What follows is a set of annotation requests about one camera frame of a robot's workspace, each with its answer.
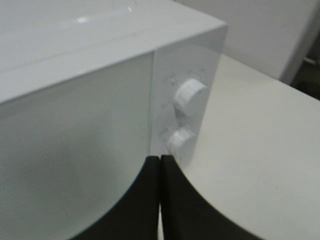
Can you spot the white microwave oven body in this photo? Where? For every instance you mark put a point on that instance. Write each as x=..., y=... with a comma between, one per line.
x=44, y=43

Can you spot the white microwave door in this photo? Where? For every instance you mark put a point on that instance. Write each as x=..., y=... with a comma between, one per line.
x=69, y=152

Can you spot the white timer knob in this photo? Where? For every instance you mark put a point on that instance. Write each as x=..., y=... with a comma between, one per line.
x=181, y=143

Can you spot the upper white power knob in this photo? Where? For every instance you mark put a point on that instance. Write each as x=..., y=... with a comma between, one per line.
x=190, y=96

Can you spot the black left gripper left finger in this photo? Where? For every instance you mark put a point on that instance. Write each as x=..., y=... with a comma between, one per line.
x=135, y=216

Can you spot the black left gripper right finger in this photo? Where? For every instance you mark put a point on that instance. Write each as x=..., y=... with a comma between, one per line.
x=186, y=215

